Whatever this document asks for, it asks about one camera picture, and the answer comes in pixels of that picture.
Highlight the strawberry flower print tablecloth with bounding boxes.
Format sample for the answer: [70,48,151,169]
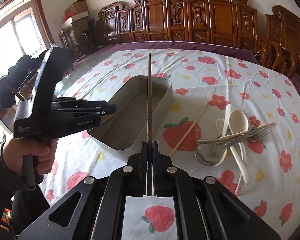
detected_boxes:
[38,48,300,240]

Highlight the white plastic spoon long handle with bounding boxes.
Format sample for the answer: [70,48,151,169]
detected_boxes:
[222,104,251,195]

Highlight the person's left hand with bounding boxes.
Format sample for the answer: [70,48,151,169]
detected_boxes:
[1,138,58,176]

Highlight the dark sleeved left forearm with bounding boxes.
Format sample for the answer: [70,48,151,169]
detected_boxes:
[0,149,50,239]

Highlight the stacked cardboard boxes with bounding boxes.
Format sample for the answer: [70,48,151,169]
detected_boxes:
[59,0,90,56]

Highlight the dark brown wooden chopstick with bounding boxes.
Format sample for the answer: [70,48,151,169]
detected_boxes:
[146,53,153,196]

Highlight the metal fork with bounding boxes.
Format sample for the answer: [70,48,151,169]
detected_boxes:
[197,129,269,146]

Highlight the light bamboo chopstick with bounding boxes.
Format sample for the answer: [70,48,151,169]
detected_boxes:
[218,122,275,140]
[169,102,208,157]

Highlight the window with wooden frame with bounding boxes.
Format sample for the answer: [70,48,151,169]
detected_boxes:
[0,0,54,77]

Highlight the rectangular metal tray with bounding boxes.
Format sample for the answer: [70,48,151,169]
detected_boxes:
[88,75,173,159]

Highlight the white plastic fork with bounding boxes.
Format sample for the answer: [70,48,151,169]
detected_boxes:
[215,118,224,137]

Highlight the metal spoon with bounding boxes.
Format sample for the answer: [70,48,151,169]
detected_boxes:
[194,140,243,166]

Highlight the carved wooden armchair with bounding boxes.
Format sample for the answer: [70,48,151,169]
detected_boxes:
[256,5,300,78]

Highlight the glass table top sheet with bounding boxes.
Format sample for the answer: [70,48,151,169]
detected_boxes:
[54,51,114,97]

